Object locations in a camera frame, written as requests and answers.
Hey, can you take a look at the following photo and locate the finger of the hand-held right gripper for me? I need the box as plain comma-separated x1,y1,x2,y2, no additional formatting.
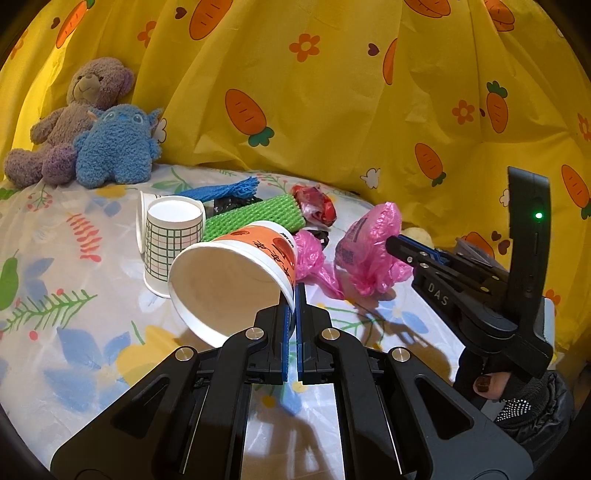
387,235,509,324
399,234,509,296

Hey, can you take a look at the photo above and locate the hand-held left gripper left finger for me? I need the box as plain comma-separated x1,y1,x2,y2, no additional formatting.
50,295,293,480

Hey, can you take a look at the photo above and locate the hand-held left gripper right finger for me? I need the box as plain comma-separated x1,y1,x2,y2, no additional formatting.
295,284,536,480

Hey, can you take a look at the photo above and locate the pink plastic bag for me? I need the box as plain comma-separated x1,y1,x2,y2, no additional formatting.
333,202,413,297
293,230,345,298

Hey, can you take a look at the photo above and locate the orange print paper bowl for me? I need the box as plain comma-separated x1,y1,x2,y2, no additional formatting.
167,220,298,349

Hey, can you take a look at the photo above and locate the blue foam net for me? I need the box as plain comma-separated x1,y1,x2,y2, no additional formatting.
178,175,260,202

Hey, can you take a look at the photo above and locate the person's right hand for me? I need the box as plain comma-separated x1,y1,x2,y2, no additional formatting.
473,371,555,423

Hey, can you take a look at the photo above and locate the pale yellow plush toy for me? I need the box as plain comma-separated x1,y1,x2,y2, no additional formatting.
402,226,435,250

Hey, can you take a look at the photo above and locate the red crumpled plastic wrapper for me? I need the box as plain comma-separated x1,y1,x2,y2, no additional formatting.
292,184,338,228

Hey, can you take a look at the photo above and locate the green foam net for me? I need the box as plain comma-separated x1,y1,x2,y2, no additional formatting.
202,194,306,243

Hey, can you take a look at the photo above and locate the grid print paper cup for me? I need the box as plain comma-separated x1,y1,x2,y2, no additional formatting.
143,195,206,298

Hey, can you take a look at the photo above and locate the yellow carrot print curtain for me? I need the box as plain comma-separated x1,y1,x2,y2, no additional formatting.
0,0,591,352

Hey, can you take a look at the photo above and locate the plain white paper cup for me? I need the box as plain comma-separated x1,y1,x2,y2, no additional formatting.
137,191,160,254

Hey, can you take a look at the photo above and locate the floral printed bed sheet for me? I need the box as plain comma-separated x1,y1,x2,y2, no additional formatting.
0,164,555,467

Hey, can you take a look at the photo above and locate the blue plush toy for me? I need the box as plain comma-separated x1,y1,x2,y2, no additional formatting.
74,104,164,189

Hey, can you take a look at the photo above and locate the purple brown teddy bear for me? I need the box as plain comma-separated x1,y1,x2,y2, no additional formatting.
4,56,136,188

